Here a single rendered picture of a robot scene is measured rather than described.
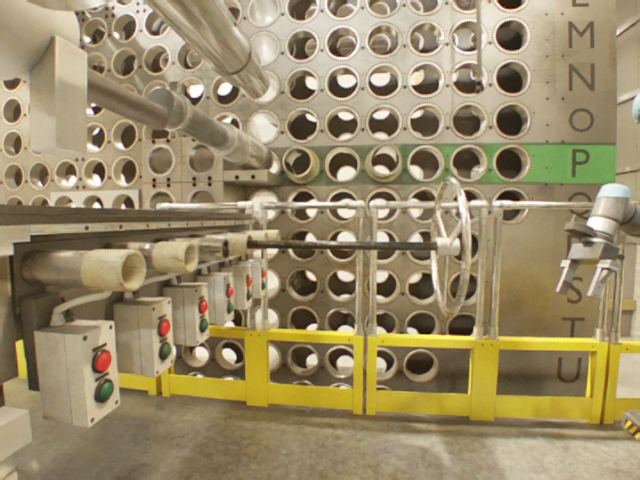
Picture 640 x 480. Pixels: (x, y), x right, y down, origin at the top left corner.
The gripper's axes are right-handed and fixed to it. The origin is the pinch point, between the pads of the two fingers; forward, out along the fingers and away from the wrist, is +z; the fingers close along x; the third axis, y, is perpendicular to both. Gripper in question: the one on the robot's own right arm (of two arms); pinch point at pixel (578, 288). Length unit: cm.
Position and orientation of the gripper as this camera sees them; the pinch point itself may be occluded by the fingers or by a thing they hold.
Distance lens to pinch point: 114.7
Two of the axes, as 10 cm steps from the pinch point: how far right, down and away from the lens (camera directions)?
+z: -4.1, 9.1, -0.2
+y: 9.1, 4.0, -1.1
